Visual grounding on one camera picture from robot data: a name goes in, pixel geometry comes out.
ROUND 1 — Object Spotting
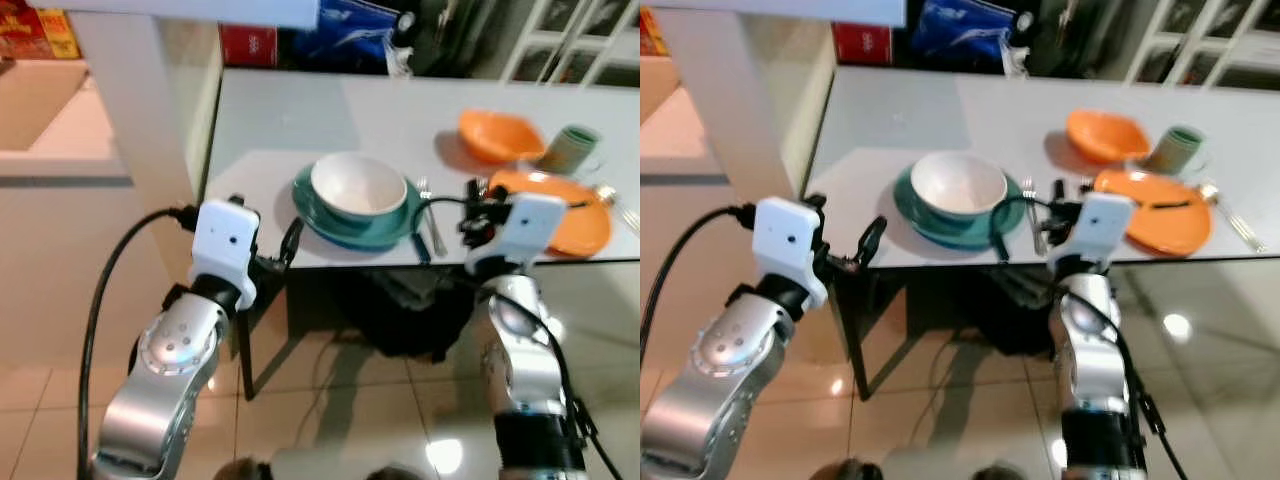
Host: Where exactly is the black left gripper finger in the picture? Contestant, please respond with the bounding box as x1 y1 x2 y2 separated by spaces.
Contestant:
855 215 889 270
279 217 305 270

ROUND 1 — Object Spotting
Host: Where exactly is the silver fork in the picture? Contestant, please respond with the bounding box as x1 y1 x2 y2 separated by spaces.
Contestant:
414 177 450 257
1019 177 1048 257

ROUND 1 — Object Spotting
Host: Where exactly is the teal plate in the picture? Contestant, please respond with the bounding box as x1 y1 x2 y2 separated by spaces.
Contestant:
892 163 1027 251
291 164 426 252

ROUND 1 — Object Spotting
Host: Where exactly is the orange bowl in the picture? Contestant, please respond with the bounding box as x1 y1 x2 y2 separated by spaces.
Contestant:
457 107 548 167
1065 107 1153 166

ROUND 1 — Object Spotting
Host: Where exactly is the black table leg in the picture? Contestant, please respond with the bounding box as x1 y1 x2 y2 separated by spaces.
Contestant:
828 268 885 402
234 268 293 402

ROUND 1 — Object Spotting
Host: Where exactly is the white ceramic bowl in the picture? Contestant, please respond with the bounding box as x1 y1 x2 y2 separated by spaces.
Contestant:
309 151 410 224
909 150 1009 223

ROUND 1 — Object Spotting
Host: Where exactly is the green mug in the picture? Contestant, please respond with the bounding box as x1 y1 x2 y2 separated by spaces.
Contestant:
539 123 607 180
1144 124 1211 179

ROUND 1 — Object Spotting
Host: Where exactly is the orange plate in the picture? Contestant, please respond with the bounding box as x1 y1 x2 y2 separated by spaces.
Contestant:
1092 168 1215 257
487 169 614 259

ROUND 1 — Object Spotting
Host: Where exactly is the black bag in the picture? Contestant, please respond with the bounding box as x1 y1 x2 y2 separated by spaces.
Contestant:
980 268 1063 358
333 268 479 363

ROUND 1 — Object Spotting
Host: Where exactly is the white glass door cabinet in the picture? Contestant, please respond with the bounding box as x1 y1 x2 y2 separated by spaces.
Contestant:
470 0 641 88
1120 0 1280 88

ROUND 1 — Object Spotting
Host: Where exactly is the blue bag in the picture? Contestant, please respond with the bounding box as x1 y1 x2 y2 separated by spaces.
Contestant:
292 0 403 72
907 0 1017 70

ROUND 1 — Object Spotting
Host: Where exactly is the white counter pillar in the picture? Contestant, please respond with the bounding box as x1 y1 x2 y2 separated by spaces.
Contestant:
640 0 909 206
28 0 323 216

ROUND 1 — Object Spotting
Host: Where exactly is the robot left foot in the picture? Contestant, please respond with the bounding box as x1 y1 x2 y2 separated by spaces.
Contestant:
807 457 873 480
209 457 277 480

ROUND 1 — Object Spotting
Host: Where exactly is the red and yellow printed box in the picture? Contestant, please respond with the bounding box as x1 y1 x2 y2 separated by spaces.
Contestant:
0 7 82 64
640 7 670 57

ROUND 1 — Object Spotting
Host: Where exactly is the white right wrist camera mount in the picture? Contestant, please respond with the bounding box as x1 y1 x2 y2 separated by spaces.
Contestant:
466 192 569 277
1047 190 1137 274

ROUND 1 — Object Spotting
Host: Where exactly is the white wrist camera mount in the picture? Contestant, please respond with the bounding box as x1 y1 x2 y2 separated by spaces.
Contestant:
752 196 831 310
188 198 264 312
1047 190 1137 274
466 192 569 277

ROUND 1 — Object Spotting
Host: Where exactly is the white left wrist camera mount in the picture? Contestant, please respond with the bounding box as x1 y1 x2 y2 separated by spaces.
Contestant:
188 198 264 312
752 196 831 310

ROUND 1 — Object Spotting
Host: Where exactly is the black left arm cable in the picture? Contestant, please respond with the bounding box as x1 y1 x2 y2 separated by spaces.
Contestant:
640 203 757 331
76 204 199 480

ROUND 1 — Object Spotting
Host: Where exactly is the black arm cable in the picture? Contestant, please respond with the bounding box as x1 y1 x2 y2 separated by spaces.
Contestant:
416 196 625 480
988 194 1191 480
76 204 199 480
640 203 757 331

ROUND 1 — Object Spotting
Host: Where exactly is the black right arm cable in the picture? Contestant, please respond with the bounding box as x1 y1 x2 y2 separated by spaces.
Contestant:
988 194 1191 480
416 196 625 480

